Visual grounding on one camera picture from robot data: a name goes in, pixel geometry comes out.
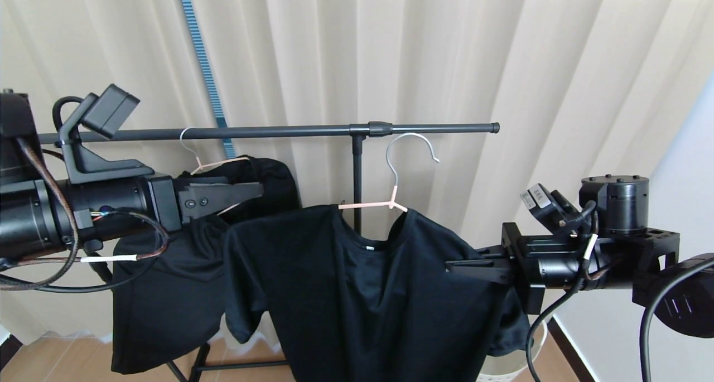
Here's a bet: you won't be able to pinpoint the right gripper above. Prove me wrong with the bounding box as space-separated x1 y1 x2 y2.
445 222 636 316

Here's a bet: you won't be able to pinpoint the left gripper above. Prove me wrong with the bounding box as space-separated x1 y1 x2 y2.
0 172 264 261

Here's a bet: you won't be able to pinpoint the black shorts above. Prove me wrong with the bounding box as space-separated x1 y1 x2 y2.
110 156 302 375

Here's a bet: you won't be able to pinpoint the pink clothes hanger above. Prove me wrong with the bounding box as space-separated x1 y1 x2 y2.
338 132 441 214
179 127 253 215

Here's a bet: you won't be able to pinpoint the black sleeveless shirt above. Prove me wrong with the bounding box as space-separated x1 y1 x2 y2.
223 204 532 382

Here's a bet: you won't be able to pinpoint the black clothes rack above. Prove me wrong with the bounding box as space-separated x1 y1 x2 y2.
38 122 500 382

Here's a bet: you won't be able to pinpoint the white laundry basket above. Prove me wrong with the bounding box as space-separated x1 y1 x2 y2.
476 318 551 382

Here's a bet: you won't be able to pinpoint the beige curtain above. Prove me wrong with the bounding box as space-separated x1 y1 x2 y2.
0 0 714 349

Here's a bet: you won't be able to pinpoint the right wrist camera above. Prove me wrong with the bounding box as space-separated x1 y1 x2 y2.
516 183 593 254

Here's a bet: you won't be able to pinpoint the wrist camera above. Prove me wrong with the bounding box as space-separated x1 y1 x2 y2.
516 183 593 254
57 84 155 185

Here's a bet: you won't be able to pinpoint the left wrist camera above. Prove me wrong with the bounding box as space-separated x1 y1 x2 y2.
57 84 155 185

